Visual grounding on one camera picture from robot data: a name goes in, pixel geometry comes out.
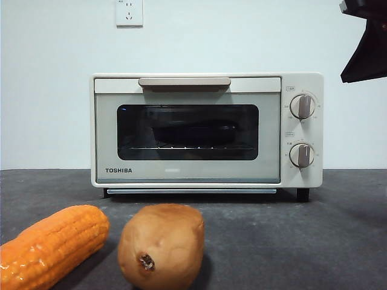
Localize purple eggplant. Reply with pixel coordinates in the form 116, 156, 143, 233
151, 120, 239, 146

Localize glass oven door beige handle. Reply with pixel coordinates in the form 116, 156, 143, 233
94, 77, 282, 184

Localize cream Toshiba toaster oven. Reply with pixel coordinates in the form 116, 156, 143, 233
89, 71, 325, 202

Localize silver oven crumb tray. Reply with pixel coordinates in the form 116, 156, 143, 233
106, 188, 278, 195

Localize beige temperature knob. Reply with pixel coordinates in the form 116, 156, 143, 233
289, 94, 317, 120

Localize beige timer knob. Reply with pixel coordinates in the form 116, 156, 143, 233
288, 143, 316, 169

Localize brown potato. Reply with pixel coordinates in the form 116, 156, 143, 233
117, 203, 205, 290

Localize orange corn cob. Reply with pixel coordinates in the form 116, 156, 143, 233
0, 204, 110, 290

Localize white wall power socket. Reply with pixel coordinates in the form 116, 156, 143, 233
116, 0, 143, 28

